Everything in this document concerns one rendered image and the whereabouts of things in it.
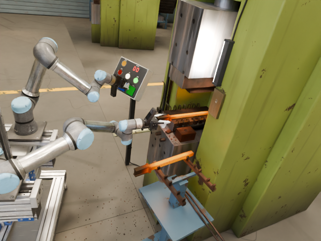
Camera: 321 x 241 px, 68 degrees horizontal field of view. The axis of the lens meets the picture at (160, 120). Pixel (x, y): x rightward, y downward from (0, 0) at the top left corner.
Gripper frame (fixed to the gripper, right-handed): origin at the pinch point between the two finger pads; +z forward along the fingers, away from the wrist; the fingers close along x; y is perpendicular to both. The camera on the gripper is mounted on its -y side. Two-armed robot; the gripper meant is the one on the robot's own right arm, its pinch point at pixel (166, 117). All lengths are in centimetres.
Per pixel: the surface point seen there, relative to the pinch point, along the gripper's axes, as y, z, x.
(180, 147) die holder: 10.9, 2.5, 21.9
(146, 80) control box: -10.8, -1.0, -42.1
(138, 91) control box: -2.4, -8.7, -38.5
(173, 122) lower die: 0.7, 2.9, 5.2
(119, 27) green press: 50, 100, -472
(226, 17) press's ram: -73, 19, 12
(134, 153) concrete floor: 100, 8, -72
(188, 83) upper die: -30.5, 7.1, 7.3
